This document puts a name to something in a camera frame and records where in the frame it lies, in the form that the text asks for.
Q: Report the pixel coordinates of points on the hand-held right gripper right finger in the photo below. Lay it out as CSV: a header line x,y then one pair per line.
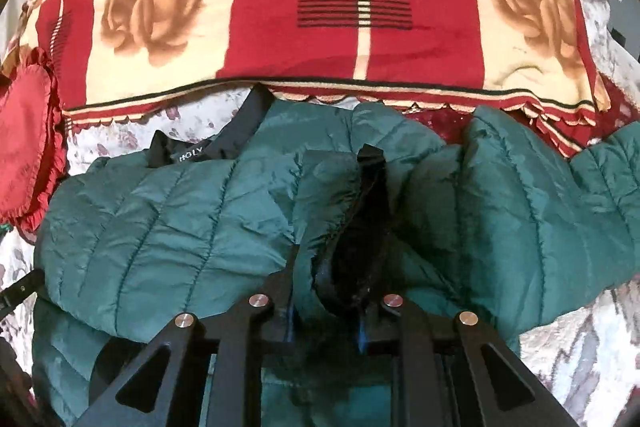
x,y
363,338

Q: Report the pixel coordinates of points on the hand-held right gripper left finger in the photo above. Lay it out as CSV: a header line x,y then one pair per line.
x,y
294,321

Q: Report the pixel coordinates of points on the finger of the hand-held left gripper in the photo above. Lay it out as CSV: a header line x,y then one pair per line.
x,y
22,291

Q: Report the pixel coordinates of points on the green quilted puffer jacket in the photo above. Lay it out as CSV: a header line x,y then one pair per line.
x,y
150,247

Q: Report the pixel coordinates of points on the red heart-shaped frilled pillow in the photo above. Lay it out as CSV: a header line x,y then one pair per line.
x,y
25,137

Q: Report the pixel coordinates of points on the floral white maroon bedspread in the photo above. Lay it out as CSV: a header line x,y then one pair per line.
x,y
575,357

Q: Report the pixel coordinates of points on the red cream rose-print blanket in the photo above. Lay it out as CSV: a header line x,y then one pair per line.
x,y
300,57

